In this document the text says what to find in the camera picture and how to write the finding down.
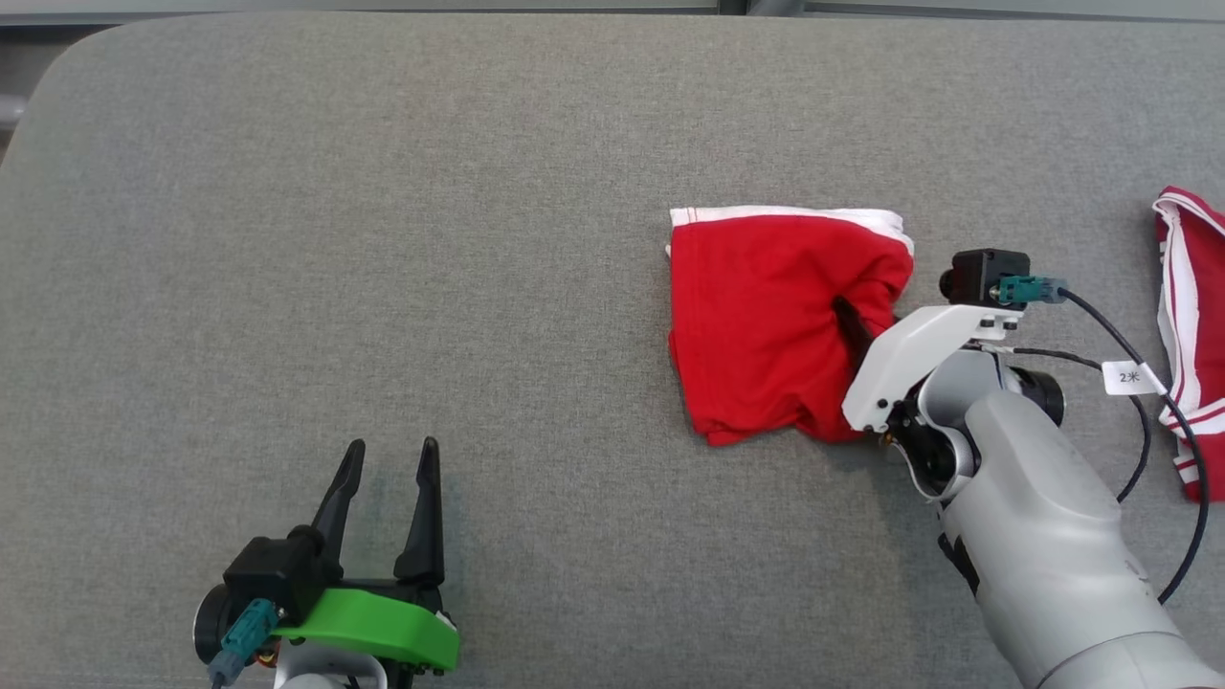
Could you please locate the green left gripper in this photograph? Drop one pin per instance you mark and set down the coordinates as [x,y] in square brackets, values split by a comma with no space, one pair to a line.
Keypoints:
[383,627]

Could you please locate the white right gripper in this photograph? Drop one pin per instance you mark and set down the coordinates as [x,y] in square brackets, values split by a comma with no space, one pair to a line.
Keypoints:
[919,354]

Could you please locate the red garment with white cuffs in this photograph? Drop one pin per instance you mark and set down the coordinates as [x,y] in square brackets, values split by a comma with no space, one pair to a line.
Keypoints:
[756,325]

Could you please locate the red Bulls shirt white sleeves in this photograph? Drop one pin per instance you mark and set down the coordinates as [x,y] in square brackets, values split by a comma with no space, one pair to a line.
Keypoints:
[1213,306]

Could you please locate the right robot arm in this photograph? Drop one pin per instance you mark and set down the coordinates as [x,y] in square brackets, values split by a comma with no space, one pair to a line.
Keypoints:
[1043,536]

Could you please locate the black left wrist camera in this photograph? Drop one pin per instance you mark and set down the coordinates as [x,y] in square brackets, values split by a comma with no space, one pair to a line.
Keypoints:
[278,569]

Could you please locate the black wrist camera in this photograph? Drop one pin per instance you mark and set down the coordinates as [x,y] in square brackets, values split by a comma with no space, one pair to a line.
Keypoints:
[981,273]
[278,569]

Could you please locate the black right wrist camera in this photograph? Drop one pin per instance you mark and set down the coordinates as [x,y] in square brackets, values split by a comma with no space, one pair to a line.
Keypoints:
[981,273]

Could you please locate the teal left camera connector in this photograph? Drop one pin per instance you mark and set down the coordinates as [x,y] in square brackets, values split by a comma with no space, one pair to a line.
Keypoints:
[244,636]

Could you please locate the teal camera connector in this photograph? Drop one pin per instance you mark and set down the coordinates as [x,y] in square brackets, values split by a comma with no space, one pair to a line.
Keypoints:
[1032,289]
[244,636]

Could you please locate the teal right camera connector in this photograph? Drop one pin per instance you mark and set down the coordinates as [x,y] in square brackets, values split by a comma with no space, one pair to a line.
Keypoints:
[1032,289]

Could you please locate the grey metal partition post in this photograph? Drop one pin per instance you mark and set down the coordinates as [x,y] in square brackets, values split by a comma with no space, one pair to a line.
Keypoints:
[761,6]

